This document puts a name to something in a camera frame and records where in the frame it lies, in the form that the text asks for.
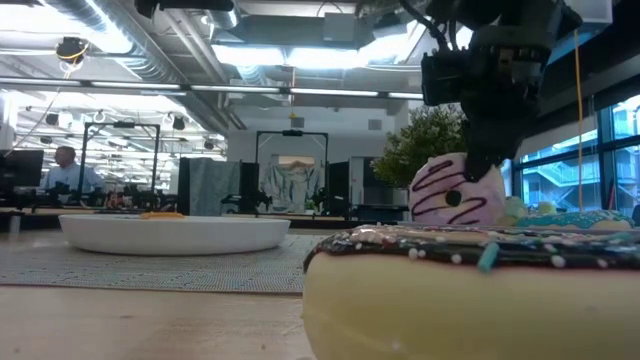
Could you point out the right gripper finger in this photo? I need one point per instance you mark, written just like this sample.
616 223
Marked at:
487 145

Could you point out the mint green iced donut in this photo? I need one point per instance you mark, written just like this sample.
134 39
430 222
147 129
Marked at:
512 210

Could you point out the pink iced drizzled donut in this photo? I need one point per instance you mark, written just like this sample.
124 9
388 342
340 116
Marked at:
435 200

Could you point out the blue iced sprinkled donut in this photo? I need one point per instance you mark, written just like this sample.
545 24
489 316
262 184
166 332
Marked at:
575 220

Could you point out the chocolate iced sprinkled donut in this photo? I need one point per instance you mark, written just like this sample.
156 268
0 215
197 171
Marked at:
450 310

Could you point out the small orange iced donut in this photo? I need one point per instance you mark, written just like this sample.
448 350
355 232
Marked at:
161 216

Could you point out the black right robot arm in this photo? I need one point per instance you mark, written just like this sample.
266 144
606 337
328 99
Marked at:
525 15

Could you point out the background black robot arm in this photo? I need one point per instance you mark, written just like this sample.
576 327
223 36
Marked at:
247 200

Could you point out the green potted plant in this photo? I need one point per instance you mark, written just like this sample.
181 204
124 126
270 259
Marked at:
415 145

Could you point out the pale draped cloth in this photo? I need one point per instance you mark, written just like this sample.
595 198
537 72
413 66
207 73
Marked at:
292 187

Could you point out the LED light strip bar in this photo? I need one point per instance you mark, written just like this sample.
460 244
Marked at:
235 89

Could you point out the grey partition panel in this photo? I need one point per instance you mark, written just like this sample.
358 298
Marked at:
212 185

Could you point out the white round plate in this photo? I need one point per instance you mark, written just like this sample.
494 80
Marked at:
175 237

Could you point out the grey woven placemat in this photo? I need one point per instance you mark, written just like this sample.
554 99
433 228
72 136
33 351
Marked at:
150 270

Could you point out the person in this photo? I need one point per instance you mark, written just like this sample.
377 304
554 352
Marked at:
70 177

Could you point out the black computer monitor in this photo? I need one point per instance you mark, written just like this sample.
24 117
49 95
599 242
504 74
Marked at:
22 167

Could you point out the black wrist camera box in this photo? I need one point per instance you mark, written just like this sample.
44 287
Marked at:
442 77

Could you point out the black frame rig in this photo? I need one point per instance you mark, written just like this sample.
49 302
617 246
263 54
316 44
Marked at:
120 125
292 133

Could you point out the silver ventilation duct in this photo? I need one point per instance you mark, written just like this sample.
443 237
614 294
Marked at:
150 60

